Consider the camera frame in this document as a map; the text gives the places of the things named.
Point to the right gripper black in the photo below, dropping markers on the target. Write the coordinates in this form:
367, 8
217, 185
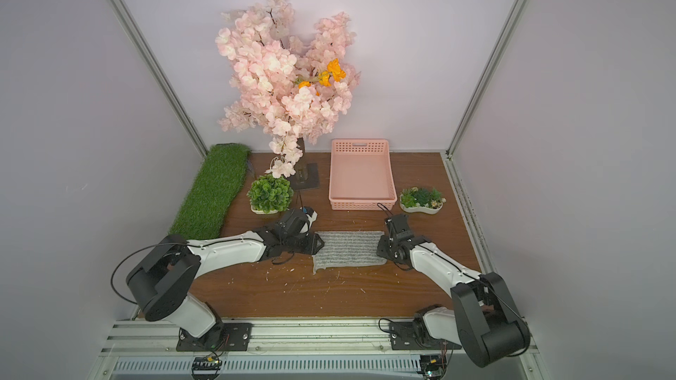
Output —
386, 248

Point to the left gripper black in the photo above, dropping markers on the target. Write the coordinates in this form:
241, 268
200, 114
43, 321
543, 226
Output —
308, 241

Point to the grey striped dishcloth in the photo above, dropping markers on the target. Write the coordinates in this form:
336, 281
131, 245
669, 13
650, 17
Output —
348, 249

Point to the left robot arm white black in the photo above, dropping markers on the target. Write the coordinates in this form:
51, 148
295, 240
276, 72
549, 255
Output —
160, 283

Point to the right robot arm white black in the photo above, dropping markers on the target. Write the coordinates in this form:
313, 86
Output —
484, 320

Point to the round green potted plant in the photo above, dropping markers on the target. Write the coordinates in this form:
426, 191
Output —
269, 195

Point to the small succulent planter white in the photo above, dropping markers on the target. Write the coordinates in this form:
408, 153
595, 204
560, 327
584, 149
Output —
422, 200

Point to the pink plastic basket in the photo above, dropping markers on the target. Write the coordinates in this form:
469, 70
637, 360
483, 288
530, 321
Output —
361, 176

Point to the green artificial grass mat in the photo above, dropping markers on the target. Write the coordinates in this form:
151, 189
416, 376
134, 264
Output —
218, 182

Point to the right controller board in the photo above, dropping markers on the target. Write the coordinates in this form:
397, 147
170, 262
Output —
432, 367

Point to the controller board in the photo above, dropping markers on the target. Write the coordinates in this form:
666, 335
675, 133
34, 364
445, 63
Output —
432, 367
206, 368

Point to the pink blossom artificial tree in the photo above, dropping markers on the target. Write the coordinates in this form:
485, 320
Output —
294, 91

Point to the left controller board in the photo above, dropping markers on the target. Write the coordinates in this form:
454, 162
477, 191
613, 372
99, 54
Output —
206, 368

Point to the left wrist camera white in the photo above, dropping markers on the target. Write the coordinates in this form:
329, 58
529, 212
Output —
311, 216

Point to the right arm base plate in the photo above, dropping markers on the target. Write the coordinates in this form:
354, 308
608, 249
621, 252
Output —
412, 336

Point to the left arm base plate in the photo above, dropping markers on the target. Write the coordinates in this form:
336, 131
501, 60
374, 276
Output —
223, 337

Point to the aluminium front rail frame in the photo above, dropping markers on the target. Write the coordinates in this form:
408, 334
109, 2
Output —
294, 348

